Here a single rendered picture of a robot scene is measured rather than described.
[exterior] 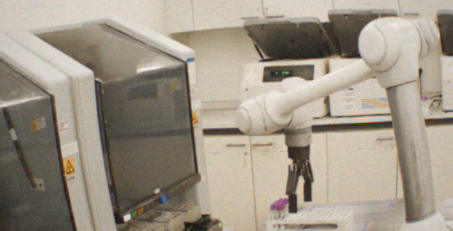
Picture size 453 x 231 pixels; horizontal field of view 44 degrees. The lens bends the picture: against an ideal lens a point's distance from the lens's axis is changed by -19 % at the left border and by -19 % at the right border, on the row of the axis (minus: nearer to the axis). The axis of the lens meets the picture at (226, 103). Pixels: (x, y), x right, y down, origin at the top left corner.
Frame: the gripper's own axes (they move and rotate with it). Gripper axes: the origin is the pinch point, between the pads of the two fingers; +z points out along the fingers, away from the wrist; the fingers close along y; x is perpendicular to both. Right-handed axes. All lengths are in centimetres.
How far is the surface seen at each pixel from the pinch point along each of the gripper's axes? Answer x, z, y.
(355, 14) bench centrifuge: 34, -63, 209
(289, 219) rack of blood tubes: 2.8, 4.4, -3.3
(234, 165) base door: 119, 30, 184
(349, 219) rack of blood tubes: -18.5, 5.7, -1.1
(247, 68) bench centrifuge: 109, -31, 193
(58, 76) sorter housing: 42, -52, -65
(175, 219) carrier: 43.9, 5.2, -8.7
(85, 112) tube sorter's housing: 41, -40, -54
